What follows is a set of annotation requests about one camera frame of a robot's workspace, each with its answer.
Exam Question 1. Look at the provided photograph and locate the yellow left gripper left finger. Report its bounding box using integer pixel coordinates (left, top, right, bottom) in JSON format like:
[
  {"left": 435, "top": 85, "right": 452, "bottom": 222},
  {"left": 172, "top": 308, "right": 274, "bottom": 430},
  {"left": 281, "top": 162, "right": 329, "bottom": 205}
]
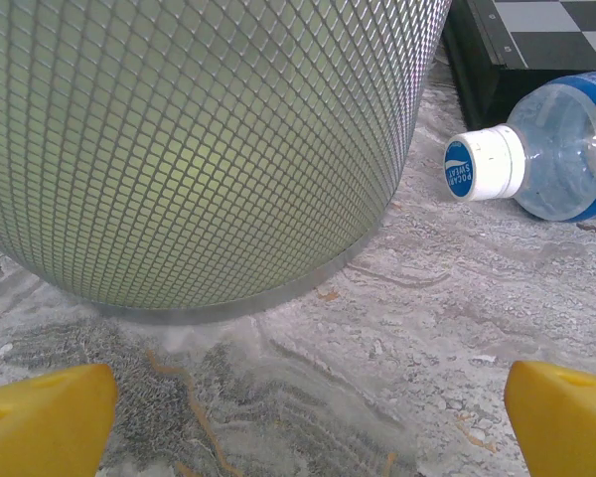
[{"left": 0, "top": 363, "right": 119, "bottom": 477}]

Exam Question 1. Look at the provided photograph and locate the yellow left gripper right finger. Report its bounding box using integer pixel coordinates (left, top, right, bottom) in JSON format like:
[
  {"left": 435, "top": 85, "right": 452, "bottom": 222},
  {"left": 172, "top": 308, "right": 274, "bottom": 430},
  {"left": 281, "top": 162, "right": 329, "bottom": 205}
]
[{"left": 504, "top": 361, "right": 596, "bottom": 477}]

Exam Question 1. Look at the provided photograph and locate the blue-label bottle with white cap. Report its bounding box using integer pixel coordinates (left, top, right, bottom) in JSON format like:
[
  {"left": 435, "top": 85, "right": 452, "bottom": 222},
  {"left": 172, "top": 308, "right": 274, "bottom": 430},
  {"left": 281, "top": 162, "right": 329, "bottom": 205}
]
[{"left": 443, "top": 69, "right": 596, "bottom": 224}]

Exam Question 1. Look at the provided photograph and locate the silver metal mesh bin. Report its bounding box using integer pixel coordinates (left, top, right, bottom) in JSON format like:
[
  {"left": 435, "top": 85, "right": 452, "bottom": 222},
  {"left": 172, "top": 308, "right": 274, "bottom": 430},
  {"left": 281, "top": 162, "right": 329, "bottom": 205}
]
[{"left": 0, "top": 0, "right": 453, "bottom": 325}]

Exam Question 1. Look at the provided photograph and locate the black chessboard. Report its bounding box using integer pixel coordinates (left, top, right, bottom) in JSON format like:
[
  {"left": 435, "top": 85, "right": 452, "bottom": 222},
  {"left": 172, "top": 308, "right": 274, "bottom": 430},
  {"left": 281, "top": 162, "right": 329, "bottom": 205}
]
[{"left": 441, "top": 0, "right": 596, "bottom": 131}]

